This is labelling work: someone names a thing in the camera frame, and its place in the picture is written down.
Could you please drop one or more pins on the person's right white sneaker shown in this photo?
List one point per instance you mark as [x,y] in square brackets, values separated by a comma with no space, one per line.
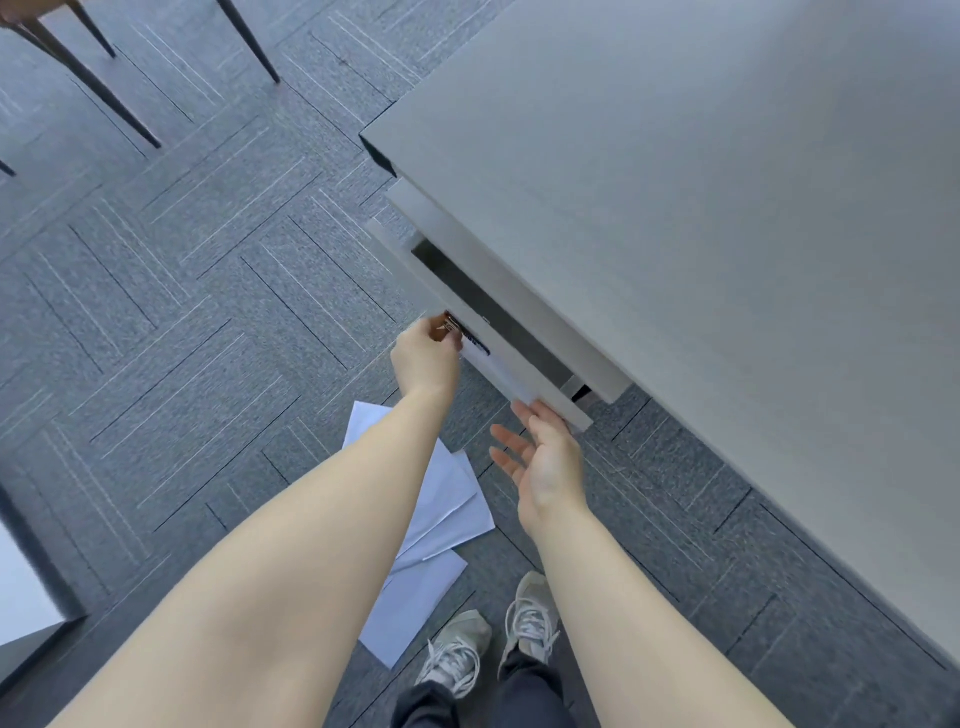
[531,615]

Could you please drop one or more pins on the white paper sheet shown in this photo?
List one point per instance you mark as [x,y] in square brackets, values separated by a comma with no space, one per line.
[416,607]
[450,480]
[469,521]

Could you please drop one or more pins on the person's dark trousers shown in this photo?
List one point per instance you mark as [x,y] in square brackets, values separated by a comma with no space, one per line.
[487,697]

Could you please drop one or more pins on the person's right hand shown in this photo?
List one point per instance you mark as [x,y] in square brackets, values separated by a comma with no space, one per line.
[551,469]

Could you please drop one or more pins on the wooden chair with dark legs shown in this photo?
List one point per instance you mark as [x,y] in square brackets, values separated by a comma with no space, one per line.
[82,71]

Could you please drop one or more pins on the person's white sneaker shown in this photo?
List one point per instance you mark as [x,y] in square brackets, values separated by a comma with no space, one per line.
[531,615]
[454,652]

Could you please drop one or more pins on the person's left white sneaker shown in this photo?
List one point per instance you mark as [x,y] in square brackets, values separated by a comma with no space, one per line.
[454,652]

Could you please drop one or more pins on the person's left hand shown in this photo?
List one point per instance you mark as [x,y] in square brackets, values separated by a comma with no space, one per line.
[424,364]

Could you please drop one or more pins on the person's left fingers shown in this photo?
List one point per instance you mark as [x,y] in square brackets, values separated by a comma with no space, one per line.
[439,328]

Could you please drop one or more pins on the person's right fingers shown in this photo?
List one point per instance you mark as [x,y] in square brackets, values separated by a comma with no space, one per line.
[510,442]

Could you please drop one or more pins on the clipped white paper stack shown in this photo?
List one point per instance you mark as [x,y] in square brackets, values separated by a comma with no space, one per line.
[499,375]

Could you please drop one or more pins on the person's right forearm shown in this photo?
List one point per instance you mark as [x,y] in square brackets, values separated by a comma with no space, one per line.
[637,637]

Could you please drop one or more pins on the grey desk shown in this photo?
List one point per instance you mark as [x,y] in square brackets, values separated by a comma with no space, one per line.
[712,225]

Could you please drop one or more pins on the grey closed drawer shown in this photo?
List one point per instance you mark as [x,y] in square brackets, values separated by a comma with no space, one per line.
[487,277]

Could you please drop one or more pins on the grey open drawer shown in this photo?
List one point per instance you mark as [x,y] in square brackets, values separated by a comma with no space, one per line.
[420,281]

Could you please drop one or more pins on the person's left forearm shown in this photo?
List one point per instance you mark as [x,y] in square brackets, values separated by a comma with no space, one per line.
[300,570]

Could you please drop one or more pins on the white cabinet with dark edge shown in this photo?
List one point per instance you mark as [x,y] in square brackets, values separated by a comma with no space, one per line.
[26,592]

